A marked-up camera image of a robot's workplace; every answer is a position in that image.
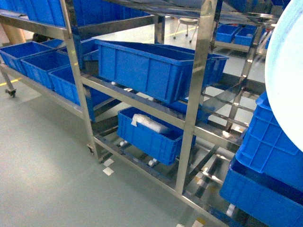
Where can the light blue round tray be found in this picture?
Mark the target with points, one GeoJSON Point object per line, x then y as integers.
{"type": "Point", "coordinates": [284, 72]}

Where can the blue bin lower layer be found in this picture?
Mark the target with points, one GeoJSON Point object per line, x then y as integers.
{"type": "Point", "coordinates": [164, 147]}

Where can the blue bin layer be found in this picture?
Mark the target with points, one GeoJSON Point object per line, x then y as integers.
{"type": "Point", "coordinates": [164, 147]}
{"type": "Point", "coordinates": [161, 71]}

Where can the stainless steel shelf rack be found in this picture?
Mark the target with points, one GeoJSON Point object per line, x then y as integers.
{"type": "Point", "coordinates": [200, 141]}

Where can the white plastic bag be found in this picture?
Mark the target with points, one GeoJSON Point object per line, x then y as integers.
{"type": "Point", "coordinates": [149, 123]}

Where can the left stainless steel rack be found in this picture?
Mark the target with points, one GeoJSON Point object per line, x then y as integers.
{"type": "Point", "coordinates": [65, 33]}

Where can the blue bin left front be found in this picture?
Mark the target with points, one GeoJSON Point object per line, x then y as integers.
{"type": "Point", "coordinates": [64, 85]}

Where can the blue bin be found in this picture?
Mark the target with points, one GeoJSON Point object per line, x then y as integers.
{"type": "Point", "coordinates": [12, 55]}
{"type": "Point", "coordinates": [39, 66]}
{"type": "Point", "coordinates": [64, 85]}

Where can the blue crate top right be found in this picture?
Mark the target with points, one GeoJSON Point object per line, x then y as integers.
{"type": "Point", "coordinates": [266, 149]}

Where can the blue crate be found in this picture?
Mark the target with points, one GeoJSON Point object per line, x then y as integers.
{"type": "Point", "coordinates": [267, 199]}
{"type": "Point", "coordinates": [266, 149]}

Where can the blue bin left middle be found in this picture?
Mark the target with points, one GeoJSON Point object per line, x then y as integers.
{"type": "Point", "coordinates": [39, 66]}

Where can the blue crate bottom right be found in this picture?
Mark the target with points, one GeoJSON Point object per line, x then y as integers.
{"type": "Point", "coordinates": [267, 199]}

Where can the blue bin left far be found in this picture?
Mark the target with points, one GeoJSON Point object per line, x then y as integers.
{"type": "Point", "coordinates": [12, 55]}

